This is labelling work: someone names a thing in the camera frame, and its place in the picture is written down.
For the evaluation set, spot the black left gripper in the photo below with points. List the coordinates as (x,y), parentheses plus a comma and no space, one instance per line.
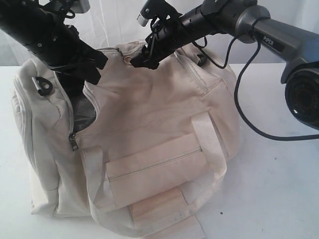
(60,47)

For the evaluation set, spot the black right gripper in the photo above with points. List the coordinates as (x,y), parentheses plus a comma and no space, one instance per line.
(167,36)

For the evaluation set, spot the cream duffel bag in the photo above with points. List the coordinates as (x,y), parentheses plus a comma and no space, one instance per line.
(150,149)

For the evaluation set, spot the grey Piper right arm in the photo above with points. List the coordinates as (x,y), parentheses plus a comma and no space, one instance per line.
(248,22)

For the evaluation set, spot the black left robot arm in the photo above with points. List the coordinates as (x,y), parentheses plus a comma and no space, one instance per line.
(13,13)

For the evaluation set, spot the white backdrop curtain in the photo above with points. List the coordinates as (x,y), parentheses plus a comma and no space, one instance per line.
(111,22)

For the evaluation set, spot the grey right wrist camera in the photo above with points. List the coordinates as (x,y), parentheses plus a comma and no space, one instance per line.
(153,9)

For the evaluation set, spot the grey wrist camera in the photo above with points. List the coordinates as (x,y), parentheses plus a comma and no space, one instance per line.
(153,9)
(76,6)

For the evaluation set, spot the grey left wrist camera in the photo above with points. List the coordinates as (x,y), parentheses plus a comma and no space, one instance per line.
(76,6)

